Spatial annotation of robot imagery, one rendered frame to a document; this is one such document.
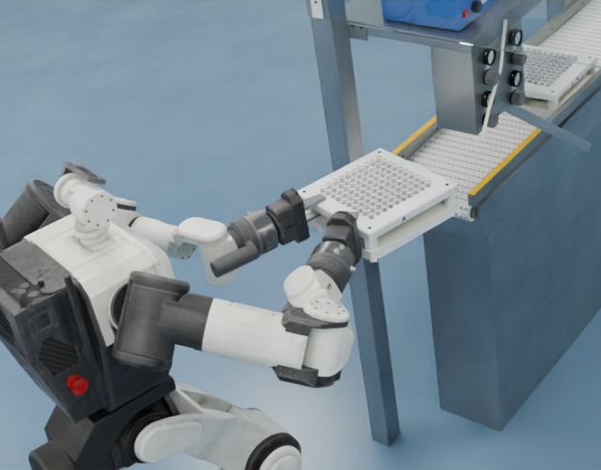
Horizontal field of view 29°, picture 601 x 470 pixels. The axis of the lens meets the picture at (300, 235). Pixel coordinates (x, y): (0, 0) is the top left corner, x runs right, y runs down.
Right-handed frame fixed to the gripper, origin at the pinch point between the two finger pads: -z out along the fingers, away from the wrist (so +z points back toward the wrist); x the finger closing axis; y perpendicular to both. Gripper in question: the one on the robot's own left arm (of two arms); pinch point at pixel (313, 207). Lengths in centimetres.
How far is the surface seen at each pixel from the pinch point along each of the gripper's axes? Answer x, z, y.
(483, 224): 28, -45, -4
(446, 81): -11.8, -39.8, -5.3
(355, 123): 2.7, -27.7, -27.4
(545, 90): 16, -83, -25
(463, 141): 22, -59, -30
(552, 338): 95, -79, -22
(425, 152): 22, -49, -32
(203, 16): 109, -123, -350
